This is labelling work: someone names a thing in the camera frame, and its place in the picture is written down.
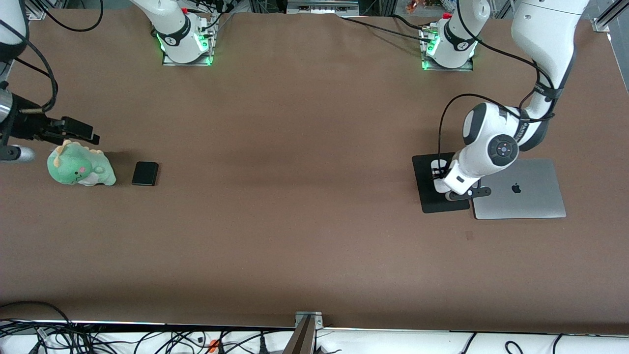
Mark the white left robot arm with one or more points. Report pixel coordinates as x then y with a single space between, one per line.
501 147

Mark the metal table bracket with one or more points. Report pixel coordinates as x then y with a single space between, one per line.
307 329

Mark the green dinosaur plush toy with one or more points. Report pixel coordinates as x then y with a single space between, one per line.
78 167

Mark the aluminium frame rail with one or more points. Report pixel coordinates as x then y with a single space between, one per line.
322 6

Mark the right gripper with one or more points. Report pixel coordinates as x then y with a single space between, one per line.
28 127

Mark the white computer mouse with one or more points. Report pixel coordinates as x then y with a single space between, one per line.
436 164

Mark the silver laptop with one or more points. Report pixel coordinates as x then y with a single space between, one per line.
521 196

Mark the black mouse pad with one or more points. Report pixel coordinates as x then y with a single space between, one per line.
427 194

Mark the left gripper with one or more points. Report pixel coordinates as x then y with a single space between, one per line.
439 171

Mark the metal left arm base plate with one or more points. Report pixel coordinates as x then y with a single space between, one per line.
469 64

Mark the black phone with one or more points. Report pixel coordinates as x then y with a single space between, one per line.
145 173

